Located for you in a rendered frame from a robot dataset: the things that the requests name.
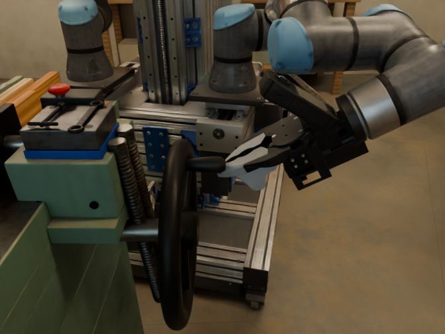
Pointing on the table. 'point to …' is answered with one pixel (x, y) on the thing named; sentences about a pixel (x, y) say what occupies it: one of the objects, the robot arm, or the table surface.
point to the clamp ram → (8, 136)
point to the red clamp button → (58, 89)
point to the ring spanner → (85, 118)
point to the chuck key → (49, 116)
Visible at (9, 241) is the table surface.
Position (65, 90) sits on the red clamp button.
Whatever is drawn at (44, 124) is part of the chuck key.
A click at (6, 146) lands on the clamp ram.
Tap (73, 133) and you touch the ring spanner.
